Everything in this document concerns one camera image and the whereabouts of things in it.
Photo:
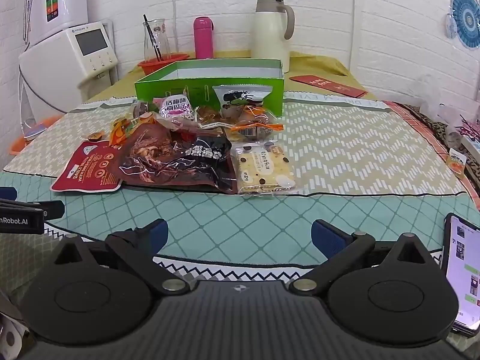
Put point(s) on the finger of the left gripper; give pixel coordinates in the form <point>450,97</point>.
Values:
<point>28,217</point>
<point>8,193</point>

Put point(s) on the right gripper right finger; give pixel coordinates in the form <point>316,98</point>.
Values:
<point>343,251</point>

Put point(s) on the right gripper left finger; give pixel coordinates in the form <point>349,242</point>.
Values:
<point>136,249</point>

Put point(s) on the red daily nuts bag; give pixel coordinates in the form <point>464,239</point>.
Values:
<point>86,171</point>

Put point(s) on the dark brown snack bag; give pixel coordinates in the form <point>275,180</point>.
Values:
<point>157,157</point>

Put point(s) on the cream cracker packet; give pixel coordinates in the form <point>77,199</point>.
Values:
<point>263,167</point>

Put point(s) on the orange green snack packet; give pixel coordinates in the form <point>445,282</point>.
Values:
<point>122,128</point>

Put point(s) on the pink pumpkin seed packet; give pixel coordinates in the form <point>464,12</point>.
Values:
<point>174,106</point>

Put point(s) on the orange clear nut packet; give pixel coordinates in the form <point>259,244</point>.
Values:
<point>247,123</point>

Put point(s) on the white grey snack bag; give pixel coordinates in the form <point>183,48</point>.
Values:
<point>233,98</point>

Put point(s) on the orange plastic basin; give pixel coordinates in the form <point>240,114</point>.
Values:
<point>31,133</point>

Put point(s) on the teal diamond tablecloth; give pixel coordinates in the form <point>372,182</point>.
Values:
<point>266,230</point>

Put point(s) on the chevron beige table mat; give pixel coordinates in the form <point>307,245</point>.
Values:
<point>343,150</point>

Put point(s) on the smartphone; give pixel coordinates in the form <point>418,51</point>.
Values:
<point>461,264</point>

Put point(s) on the white screen appliance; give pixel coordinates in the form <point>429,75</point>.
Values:
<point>67,69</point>

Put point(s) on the small orange snack packet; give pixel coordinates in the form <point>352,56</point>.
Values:
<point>456,161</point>

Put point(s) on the red envelope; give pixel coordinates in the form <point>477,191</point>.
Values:
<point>322,83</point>

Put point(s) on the green cardboard box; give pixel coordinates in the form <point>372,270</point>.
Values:
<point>198,78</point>

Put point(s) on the red plastic basket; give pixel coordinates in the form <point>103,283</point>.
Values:
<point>153,65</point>

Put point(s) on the black straw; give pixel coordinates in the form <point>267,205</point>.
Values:
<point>152,39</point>

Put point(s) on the white water purifier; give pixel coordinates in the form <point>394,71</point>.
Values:
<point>44,18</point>

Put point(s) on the glass carafe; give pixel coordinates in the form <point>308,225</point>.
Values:
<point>159,30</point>

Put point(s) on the pink thermos bottle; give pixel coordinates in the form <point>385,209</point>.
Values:
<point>203,28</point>

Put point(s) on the cream thermos jug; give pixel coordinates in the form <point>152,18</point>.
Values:
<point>273,27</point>

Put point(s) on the blue wall decoration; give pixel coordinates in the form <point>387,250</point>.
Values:
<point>462,22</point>

